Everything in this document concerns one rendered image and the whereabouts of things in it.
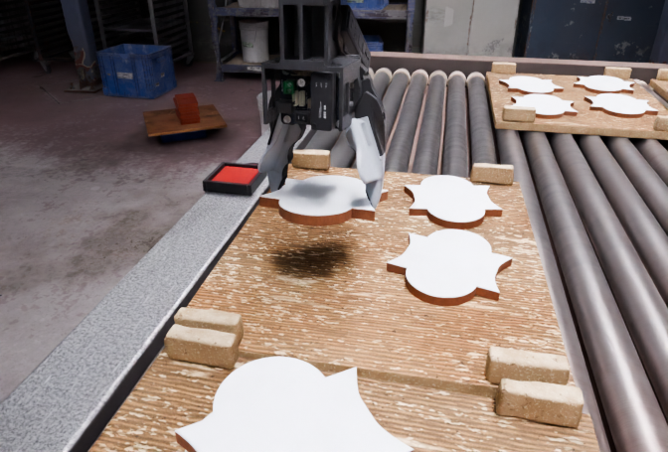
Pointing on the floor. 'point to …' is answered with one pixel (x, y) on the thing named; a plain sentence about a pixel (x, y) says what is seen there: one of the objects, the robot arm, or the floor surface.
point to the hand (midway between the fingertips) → (325, 192)
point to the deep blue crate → (136, 71)
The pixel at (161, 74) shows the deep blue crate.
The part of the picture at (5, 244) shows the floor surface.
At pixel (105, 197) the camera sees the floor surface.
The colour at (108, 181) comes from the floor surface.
